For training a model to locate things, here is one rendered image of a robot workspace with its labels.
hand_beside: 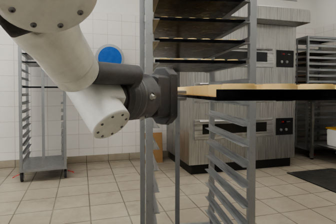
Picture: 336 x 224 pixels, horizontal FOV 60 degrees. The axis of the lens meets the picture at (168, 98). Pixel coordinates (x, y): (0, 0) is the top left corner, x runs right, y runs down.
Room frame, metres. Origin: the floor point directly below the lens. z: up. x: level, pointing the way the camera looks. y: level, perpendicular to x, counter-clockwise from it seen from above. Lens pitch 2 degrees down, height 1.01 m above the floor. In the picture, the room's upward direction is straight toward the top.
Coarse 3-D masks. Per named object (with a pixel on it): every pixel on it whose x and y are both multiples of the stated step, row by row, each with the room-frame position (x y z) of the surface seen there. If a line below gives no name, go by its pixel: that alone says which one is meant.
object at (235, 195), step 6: (210, 168) 1.84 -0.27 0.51; (210, 174) 1.76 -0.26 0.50; (216, 174) 1.72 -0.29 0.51; (216, 180) 1.64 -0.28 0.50; (222, 180) 1.61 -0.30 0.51; (222, 186) 1.54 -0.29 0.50; (228, 186) 1.51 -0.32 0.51; (228, 192) 1.45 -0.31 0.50; (234, 192) 1.42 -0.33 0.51; (234, 198) 1.37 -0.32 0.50; (240, 198) 1.35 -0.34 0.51; (240, 204) 1.29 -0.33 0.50; (246, 204) 1.28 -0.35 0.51
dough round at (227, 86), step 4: (224, 84) 0.41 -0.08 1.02; (228, 84) 0.41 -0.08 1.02; (232, 84) 0.40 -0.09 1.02; (236, 84) 0.40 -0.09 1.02; (240, 84) 0.40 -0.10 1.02; (244, 84) 0.40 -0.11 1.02; (248, 84) 0.40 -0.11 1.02; (252, 84) 0.41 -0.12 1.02; (224, 88) 0.41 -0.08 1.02; (228, 88) 0.40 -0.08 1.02; (232, 88) 0.40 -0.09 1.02; (236, 88) 0.40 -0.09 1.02; (240, 88) 0.40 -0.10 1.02; (244, 88) 0.40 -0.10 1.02; (248, 88) 0.40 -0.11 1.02; (252, 88) 0.40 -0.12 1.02
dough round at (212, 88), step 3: (210, 84) 0.47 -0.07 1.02; (213, 84) 0.47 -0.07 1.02; (216, 84) 0.46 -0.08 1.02; (219, 84) 0.46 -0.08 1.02; (210, 87) 0.47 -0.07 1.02; (213, 87) 0.46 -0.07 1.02; (216, 87) 0.46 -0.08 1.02; (219, 87) 0.46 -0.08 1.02; (210, 90) 0.47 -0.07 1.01; (213, 90) 0.46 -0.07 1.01; (210, 93) 0.47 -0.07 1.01; (213, 93) 0.46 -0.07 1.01; (213, 96) 0.47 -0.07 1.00
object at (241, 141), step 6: (210, 126) 1.85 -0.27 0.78; (216, 126) 1.73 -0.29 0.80; (216, 132) 1.67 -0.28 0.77; (222, 132) 1.61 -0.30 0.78; (228, 132) 1.51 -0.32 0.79; (228, 138) 1.46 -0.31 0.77; (234, 138) 1.43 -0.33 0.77; (240, 138) 1.35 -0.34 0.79; (240, 144) 1.30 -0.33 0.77; (246, 144) 1.28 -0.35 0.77
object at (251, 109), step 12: (252, 0) 1.26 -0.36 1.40; (252, 12) 1.26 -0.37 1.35; (252, 24) 1.26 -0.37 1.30; (252, 36) 1.26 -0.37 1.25; (252, 48) 1.26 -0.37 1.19; (252, 60) 1.26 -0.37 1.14; (252, 72) 1.26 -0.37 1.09; (252, 108) 1.26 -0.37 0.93; (252, 120) 1.26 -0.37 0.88; (252, 132) 1.26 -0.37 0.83; (252, 144) 1.26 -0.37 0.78; (252, 156) 1.26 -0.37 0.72; (252, 168) 1.26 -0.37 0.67; (252, 180) 1.26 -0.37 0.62; (252, 192) 1.26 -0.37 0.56; (252, 204) 1.26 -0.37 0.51; (252, 216) 1.26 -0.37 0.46
